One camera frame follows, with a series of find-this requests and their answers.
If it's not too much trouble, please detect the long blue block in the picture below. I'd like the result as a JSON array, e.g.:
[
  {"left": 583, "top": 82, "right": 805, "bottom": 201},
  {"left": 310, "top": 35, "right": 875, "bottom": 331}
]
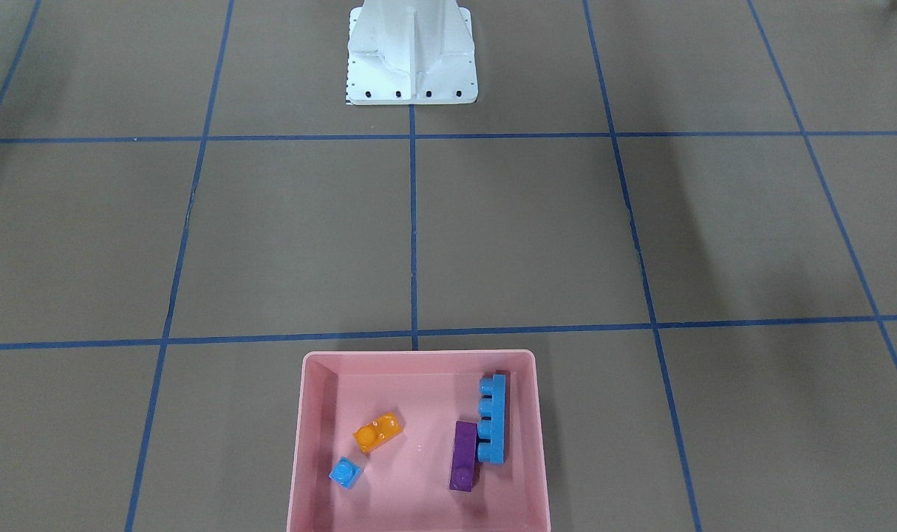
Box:
[{"left": 477, "top": 373, "right": 508, "bottom": 465}]

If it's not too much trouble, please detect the purple block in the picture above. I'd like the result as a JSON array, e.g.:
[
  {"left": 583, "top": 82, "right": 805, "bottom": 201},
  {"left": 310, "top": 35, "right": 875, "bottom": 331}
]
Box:
[{"left": 448, "top": 420, "right": 479, "bottom": 493}]

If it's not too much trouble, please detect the orange block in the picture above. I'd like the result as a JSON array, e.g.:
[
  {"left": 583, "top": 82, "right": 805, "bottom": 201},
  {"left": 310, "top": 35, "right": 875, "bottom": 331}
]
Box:
[{"left": 352, "top": 412, "right": 403, "bottom": 454}]

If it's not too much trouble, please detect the small blue block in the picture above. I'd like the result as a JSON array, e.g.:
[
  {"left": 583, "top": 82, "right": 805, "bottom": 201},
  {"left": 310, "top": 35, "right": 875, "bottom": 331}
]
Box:
[{"left": 327, "top": 457, "right": 364, "bottom": 491}]

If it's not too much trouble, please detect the pink plastic box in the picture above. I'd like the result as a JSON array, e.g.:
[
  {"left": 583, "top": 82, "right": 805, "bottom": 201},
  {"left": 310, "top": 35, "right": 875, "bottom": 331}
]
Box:
[{"left": 286, "top": 349, "right": 552, "bottom": 531}]

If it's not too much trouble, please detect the white camera stand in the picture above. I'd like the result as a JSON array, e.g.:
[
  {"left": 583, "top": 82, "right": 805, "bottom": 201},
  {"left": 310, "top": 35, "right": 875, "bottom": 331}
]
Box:
[{"left": 345, "top": 1, "right": 479, "bottom": 106}]

